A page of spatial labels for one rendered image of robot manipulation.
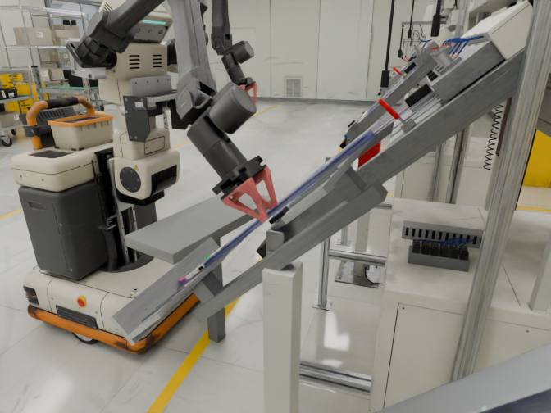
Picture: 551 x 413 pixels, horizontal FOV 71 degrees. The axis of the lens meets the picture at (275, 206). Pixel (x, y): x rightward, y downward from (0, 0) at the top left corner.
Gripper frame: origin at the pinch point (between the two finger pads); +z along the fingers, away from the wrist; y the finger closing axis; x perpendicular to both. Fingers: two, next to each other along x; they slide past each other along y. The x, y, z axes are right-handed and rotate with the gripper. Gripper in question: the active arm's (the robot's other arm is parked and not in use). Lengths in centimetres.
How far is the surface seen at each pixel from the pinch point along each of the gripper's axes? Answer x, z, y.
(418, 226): -1, 36, 63
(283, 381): 20.4, 28.9, -3.6
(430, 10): -50, -52, 499
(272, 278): 6.0, 9.9, -3.6
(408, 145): -20.2, 8.7, 30.5
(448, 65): -36, 0, 40
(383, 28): 31, -128, 904
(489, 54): -42, 4, 35
